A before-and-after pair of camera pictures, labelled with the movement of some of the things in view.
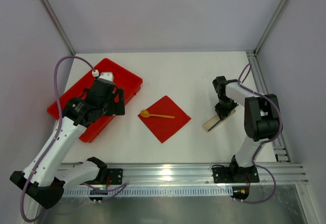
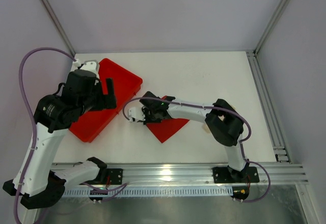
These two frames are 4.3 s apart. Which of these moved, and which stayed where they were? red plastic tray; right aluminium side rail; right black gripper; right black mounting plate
Moved: right black gripper
Stayed: right aluminium side rail; red plastic tray; right black mounting plate
